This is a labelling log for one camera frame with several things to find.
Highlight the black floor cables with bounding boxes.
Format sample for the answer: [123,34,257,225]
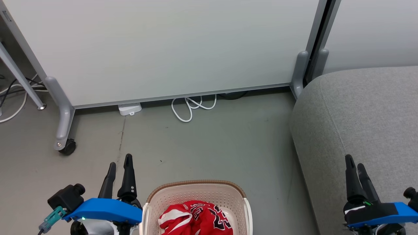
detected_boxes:
[0,74,46,109]

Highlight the narrow white partition, grey frame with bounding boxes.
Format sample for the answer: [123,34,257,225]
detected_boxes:
[309,0,418,85]

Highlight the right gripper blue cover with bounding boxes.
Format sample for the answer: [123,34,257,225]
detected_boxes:
[343,154,418,228]

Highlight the grey fabric sofa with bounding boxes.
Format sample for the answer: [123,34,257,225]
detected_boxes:
[289,66,418,235]

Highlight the grey metal table leg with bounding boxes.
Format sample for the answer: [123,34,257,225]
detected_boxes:
[0,42,47,110]

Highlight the black caster wheel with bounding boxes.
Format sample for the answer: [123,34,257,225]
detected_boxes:
[58,138,76,156]

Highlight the beige perforated laundry basket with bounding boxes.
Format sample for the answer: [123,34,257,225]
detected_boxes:
[139,180,253,235]

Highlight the red number 23 jersey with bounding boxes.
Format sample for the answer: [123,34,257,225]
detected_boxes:
[158,200,233,235]

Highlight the white power adapter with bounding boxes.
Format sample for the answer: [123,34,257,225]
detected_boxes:
[118,103,142,116]

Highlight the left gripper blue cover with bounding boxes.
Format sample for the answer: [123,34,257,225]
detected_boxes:
[63,154,143,235]

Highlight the long white floor cable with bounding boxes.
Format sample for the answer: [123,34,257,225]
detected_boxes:
[0,74,40,123]

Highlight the looped white cable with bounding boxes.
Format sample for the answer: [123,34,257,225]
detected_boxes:
[171,94,217,123]

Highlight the black cable under partition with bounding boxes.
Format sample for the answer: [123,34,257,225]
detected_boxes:
[217,91,249,100]

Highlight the wide white partition, grey frame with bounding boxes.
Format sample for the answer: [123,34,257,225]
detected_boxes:
[0,0,328,151]

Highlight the teal left camera connector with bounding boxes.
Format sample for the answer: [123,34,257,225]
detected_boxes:
[39,206,67,233]

